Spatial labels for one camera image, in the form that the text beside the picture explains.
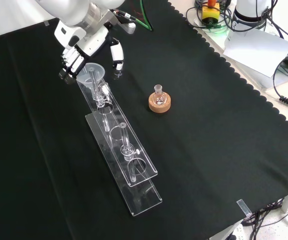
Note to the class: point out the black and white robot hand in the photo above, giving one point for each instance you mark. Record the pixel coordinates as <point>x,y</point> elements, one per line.
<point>91,42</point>

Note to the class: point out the translucent plastic funnel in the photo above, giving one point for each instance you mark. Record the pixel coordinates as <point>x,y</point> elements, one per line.
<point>100,72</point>

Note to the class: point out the clear acrylic funnel stand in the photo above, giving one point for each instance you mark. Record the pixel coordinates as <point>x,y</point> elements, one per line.
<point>143,197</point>

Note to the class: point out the clear tape strip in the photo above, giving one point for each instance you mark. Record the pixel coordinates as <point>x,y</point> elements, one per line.
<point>244,208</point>
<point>46,23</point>

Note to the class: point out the small round-bottom glass flask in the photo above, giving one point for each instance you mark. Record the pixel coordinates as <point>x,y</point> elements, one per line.
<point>158,98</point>

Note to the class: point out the yellow stop button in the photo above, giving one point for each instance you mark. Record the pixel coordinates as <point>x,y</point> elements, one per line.
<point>210,12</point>

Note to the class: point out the black bench cloth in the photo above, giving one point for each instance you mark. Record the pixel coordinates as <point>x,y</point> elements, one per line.
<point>208,150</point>

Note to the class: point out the pale board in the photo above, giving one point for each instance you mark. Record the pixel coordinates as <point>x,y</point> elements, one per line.
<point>256,50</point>

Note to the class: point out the white power strip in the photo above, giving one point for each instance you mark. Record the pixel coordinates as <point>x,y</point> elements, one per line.
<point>238,232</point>

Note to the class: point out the grey wrist bracket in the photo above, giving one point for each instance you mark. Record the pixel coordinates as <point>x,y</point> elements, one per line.
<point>128,27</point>

